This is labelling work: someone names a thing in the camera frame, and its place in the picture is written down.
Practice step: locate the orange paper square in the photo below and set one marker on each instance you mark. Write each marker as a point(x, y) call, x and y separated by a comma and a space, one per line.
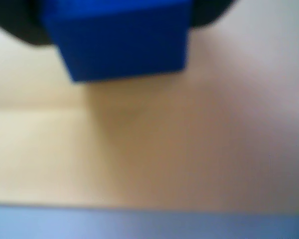
point(139, 161)

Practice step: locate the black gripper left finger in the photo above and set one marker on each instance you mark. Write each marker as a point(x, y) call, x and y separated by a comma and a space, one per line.
point(17, 17)

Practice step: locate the small blue cube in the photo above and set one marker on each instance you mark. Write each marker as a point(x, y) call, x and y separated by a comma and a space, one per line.
point(119, 42)

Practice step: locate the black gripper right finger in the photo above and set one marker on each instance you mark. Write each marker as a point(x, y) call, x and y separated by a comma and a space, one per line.
point(206, 11)

